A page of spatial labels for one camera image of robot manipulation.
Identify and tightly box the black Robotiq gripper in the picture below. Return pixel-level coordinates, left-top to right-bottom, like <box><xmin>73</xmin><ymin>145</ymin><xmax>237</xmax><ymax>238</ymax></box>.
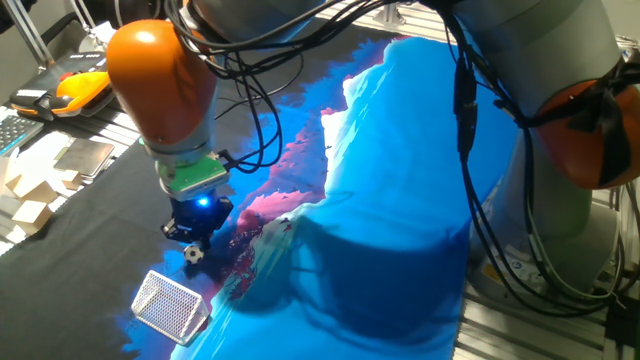
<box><xmin>160</xmin><ymin>193</ymin><xmax>235</xmax><ymax>251</ymax></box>

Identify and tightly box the small black white soccer ball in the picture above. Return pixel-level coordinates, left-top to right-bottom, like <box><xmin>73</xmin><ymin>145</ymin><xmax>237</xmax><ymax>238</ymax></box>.
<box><xmin>183</xmin><ymin>243</ymin><xmax>205</xmax><ymax>265</ymax></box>

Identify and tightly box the dark sleeved forearm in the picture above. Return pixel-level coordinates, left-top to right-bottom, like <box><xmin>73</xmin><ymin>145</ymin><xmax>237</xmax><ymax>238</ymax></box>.
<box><xmin>0</xmin><ymin>0</ymin><xmax>36</xmax><ymax>34</ymax></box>

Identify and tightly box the small wooden block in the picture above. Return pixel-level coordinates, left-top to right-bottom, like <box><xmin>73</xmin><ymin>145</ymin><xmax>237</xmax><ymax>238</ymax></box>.
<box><xmin>60</xmin><ymin>168</ymin><xmax>84</xmax><ymax>191</ymax></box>

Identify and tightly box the grey metal plate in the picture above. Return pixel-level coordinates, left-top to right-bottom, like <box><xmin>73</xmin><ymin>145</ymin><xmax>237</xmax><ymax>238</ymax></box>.
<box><xmin>52</xmin><ymin>137</ymin><xmax>117</xmax><ymax>179</ymax></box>

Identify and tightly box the wooden cube block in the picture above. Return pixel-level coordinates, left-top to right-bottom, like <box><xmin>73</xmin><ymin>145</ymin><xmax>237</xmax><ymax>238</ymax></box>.
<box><xmin>11</xmin><ymin>199</ymin><xmax>54</xmax><ymax>236</ymax></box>
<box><xmin>5</xmin><ymin>173</ymin><xmax>60</xmax><ymax>205</ymax></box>

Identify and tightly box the orange black teach pendant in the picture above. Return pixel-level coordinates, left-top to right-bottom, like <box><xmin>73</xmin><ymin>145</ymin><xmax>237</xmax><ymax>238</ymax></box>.
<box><xmin>9</xmin><ymin>51</ymin><xmax>116</xmax><ymax>121</ymax></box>

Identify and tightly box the black computer keyboard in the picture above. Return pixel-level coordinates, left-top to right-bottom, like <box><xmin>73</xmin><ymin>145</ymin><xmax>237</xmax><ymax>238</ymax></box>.
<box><xmin>0</xmin><ymin>113</ymin><xmax>45</xmax><ymax>157</ymax></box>

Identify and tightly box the blue black printed cloth mat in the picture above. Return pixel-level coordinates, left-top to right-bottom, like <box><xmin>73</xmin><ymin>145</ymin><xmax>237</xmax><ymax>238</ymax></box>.
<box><xmin>0</xmin><ymin>29</ymin><xmax>519</xmax><ymax>360</ymax></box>

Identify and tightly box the black box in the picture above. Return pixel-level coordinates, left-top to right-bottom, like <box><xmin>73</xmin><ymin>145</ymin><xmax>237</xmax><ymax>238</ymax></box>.
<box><xmin>604</xmin><ymin>294</ymin><xmax>640</xmax><ymax>351</ymax></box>

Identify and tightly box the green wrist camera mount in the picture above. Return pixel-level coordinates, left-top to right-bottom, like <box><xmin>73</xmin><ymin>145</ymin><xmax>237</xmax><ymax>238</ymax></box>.
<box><xmin>139</xmin><ymin>139</ymin><xmax>231</xmax><ymax>202</ymax></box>

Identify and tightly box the white wire mesh goal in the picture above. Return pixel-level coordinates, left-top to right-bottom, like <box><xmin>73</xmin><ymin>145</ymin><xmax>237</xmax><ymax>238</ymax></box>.
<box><xmin>130</xmin><ymin>269</ymin><xmax>211</xmax><ymax>347</ymax></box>

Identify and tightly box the aluminium frame bar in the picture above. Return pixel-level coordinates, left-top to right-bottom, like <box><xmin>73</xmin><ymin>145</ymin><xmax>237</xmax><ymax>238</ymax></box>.
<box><xmin>64</xmin><ymin>0</ymin><xmax>104</xmax><ymax>49</ymax></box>
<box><xmin>2</xmin><ymin>0</ymin><xmax>56</xmax><ymax>69</ymax></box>
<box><xmin>372</xmin><ymin>2</ymin><xmax>407</xmax><ymax>26</ymax></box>

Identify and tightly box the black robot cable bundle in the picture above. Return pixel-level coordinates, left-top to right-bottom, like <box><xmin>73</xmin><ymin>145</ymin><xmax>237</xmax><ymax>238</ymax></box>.
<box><xmin>164</xmin><ymin>0</ymin><xmax>640</xmax><ymax>319</ymax></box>

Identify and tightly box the black fabric strap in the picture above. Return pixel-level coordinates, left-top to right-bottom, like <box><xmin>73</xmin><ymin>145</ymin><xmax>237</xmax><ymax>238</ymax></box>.
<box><xmin>519</xmin><ymin>59</ymin><xmax>640</xmax><ymax>186</ymax></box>

